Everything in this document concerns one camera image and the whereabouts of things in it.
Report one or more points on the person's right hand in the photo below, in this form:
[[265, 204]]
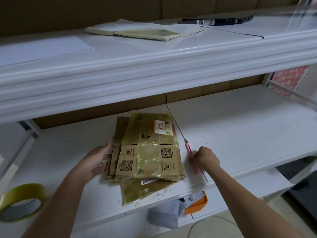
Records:
[[207, 159]]

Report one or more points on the person's left hand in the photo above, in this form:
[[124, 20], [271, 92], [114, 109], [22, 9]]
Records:
[[93, 163]]

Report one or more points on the pink utility knife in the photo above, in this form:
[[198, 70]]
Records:
[[189, 150]]

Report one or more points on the white metal shelf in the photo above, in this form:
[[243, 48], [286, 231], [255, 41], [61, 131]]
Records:
[[247, 126]]

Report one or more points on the stack of cardboard boxes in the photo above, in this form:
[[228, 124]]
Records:
[[148, 156]]

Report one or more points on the yellow tape roll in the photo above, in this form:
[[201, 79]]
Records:
[[15, 195]]

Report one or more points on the person's right forearm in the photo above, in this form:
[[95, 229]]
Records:
[[252, 210]]

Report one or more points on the person's left forearm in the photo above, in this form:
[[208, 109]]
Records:
[[54, 210]]

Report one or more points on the package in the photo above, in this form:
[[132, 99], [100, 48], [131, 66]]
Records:
[[148, 31]]

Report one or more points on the orange plastic object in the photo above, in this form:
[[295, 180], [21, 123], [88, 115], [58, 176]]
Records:
[[198, 204]]

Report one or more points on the red patterned panel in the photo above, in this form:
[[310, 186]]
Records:
[[290, 79]]

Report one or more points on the white paper sheet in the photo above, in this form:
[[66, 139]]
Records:
[[39, 49]]

